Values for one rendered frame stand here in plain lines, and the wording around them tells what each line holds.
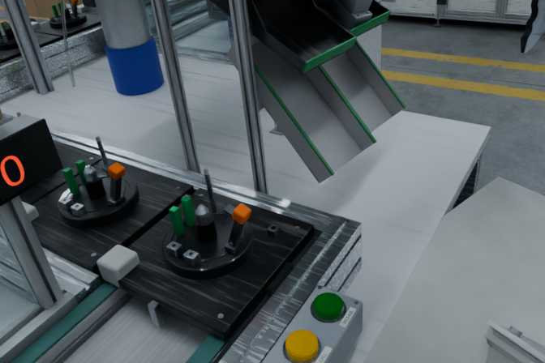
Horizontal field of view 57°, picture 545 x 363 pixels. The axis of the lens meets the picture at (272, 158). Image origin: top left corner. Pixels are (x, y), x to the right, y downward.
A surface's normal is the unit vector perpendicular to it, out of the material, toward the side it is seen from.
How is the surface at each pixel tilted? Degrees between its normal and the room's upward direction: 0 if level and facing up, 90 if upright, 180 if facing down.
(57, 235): 0
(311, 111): 45
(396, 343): 0
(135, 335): 0
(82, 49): 90
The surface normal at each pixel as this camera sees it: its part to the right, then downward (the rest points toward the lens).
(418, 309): -0.09, -0.84
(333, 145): 0.45, -0.38
